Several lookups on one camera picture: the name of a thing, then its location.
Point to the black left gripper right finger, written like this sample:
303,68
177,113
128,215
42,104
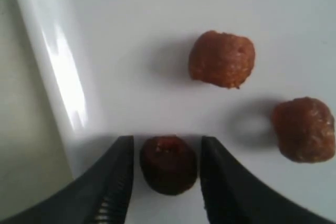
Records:
234,195

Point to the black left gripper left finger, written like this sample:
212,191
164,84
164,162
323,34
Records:
100,195

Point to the brown meatball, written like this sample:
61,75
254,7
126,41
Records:
168,164
222,59
305,130

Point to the white rectangular plastic tray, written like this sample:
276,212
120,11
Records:
119,67

